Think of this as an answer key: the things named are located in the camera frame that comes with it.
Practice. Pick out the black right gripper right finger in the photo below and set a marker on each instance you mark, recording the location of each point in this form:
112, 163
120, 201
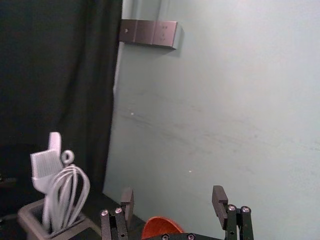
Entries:
235, 222

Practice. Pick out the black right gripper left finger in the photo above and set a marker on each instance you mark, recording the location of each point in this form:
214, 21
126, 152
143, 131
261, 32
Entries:
117, 225

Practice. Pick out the orange plastic bowl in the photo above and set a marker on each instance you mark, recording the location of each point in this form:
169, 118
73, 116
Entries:
160, 226

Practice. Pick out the white plastic whisk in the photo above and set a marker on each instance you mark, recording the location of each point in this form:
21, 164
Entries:
71, 185

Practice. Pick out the grey square utensil holder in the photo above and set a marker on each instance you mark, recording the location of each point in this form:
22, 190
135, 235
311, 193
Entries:
32, 222

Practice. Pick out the white plastic spatula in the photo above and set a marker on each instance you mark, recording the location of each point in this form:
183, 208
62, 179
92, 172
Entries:
55, 141

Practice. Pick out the black cloth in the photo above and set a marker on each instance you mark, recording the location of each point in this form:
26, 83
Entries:
55, 75

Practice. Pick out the dark metal wall bracket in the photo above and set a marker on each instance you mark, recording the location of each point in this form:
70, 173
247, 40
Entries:
150, 33

